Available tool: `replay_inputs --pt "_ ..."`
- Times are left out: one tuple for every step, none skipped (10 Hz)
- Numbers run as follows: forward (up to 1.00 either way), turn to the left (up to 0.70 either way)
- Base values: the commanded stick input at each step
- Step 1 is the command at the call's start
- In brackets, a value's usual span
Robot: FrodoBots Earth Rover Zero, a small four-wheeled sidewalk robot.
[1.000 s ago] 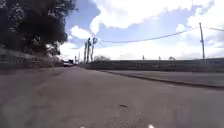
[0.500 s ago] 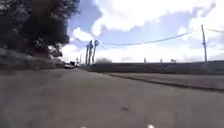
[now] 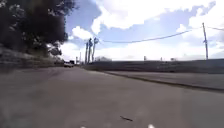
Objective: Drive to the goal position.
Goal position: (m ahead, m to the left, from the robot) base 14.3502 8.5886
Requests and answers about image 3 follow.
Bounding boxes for grey concrete side strip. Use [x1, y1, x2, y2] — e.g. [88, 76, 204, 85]
[103, 70, 224, 92]

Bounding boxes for grey asphalt road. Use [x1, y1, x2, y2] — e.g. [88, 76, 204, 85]
[0, 66, 224, 128]

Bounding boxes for stone block wall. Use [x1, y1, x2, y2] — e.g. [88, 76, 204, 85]
[0, 45, 65, 72]

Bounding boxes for utility pole with transformer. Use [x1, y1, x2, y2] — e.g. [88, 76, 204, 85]
[87, 37, 94, 64]

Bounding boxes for short utility pole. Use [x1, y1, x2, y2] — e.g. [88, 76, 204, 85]
[84, 41, 89, 65]

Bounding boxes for white pickup truck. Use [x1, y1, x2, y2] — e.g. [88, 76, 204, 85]
[63, 61, 74, 69]

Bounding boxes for tall utility pole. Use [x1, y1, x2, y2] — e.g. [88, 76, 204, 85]
[91, 36, 100, 63]

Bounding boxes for long grey concrete wall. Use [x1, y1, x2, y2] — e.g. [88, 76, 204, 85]
[82, 58, 224, 75]

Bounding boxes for lone utility pole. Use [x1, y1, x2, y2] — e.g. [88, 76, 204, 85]
[201, 22, 210, 61]

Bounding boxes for small stick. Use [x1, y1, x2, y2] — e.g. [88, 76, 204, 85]
[119, 115, 134, 122]

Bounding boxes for large dark tree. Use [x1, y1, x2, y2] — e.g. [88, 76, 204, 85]
[0, 0, 78, 58]

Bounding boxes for overhead wires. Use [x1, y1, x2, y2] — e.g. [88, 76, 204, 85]
[95, 25, 224, 45]

